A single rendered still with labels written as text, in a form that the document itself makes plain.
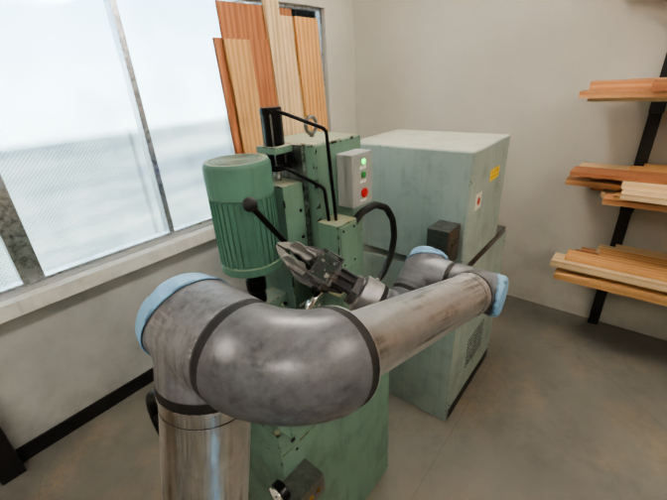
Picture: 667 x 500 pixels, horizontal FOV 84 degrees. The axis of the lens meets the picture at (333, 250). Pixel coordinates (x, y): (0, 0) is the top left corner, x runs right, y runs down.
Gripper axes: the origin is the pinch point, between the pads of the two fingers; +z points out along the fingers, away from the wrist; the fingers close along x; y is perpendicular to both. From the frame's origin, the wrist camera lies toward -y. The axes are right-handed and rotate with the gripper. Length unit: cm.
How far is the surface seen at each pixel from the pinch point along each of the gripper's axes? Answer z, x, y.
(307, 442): -35, 39, -41
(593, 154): -121, -178, -96
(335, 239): -10.0, -14.6, -17.4
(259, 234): 8.0, -2.8, -11.3
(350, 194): -6.9, -28.9, -16.7
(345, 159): -0.5, -35.0, -11.1
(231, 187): 18.4, -7.2, -2.3
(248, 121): 73, -87, -123
